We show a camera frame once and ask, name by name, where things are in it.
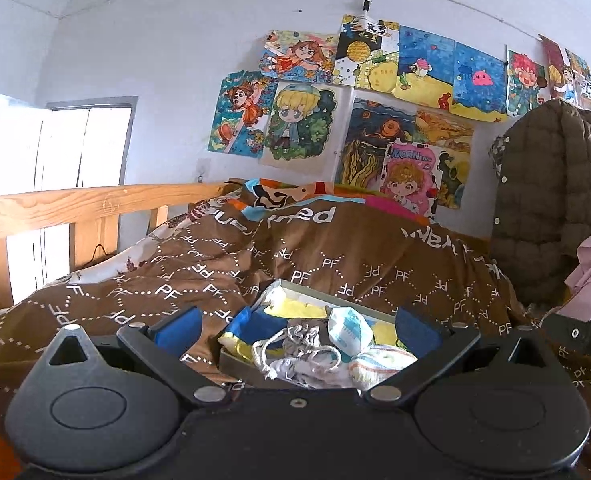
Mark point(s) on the small boy figure wall poster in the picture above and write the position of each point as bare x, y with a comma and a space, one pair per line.
568, 72

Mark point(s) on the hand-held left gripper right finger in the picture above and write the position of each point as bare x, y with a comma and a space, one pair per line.
415, 327

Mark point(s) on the pink orange-haired character wall poster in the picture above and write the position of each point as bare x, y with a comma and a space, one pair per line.
410, 180

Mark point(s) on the bright window with grey frame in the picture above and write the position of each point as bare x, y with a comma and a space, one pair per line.
95, 145

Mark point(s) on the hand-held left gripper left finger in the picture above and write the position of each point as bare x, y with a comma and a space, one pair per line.
178, 327

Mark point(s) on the grey box with colourful drawing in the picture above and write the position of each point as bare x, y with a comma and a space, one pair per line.
295, 307

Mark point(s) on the pink jellyfish blue wall poster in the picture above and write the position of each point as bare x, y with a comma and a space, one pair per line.
480, 80

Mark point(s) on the olive quilted puffer jacket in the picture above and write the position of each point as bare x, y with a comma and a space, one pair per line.
540, 185

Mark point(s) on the blond boy wall poster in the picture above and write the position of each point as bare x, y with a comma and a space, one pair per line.
300, 120

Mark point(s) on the red-haired character wall poster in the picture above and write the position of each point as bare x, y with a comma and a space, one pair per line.
525, 82

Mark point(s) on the orange dress girl wall poster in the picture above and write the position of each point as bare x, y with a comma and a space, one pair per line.
240, 115

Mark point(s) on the cream striped soft cloth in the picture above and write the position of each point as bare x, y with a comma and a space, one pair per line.
380, 362

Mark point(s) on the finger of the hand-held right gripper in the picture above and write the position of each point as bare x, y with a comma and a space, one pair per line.
570, 332

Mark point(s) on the yellow field wall poster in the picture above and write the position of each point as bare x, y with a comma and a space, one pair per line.
450, 130

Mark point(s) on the swirling night sky wall poster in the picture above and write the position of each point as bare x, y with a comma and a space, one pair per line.
370, 130

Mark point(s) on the blue beach snail wall poster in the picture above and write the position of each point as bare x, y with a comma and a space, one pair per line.
423, 65

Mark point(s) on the wooden bed rail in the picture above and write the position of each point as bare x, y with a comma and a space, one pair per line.
75, 205

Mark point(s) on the flying girl wall poster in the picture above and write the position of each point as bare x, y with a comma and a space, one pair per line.
300, 55

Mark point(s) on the brown orange blue printed blanket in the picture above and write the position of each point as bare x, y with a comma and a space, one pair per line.
325, 255

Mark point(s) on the clear wall hook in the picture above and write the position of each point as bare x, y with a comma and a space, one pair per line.
203, 170

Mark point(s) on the yellow moon black wall poster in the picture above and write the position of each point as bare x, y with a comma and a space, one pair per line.
365, 55

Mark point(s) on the blue white face mask packet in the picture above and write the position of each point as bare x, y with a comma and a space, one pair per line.
348, 330

